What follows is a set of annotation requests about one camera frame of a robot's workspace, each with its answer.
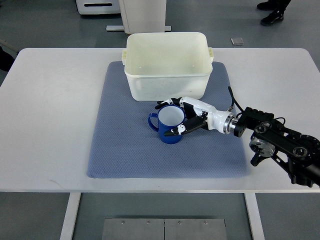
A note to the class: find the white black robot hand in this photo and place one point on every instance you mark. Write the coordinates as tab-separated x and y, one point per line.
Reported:
199	115

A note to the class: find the white table leg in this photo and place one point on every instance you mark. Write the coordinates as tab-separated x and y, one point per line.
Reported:
254	216
70	216

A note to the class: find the blue enamel mug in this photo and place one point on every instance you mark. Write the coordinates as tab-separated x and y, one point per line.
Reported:
168	117

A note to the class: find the black shoes of person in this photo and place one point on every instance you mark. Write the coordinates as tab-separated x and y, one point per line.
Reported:
277	8

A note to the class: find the dark object at left edge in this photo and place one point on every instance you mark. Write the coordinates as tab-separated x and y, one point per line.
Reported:
6	59

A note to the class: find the right white table leg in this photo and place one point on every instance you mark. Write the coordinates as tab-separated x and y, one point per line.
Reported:
254	216

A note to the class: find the white pillar stand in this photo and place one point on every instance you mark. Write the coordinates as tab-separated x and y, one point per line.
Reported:
141	16

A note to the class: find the left white table leg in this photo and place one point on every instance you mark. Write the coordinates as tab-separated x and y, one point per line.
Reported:
70	216

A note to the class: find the blue grey textured mat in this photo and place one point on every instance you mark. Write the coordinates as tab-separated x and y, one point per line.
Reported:
125	146

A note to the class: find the grey metal base plate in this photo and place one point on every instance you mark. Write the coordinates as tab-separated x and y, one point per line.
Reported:
164	229

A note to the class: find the white plastic box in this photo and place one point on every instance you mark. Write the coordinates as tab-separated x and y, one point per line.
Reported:
164	65

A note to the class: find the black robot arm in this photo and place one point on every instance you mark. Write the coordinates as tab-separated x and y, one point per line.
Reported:
296	153

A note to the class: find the small grey floor plate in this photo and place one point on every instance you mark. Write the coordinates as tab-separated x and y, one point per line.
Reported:
237	41

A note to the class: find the white cabinet with slot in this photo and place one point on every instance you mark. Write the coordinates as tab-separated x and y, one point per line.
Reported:
97	7

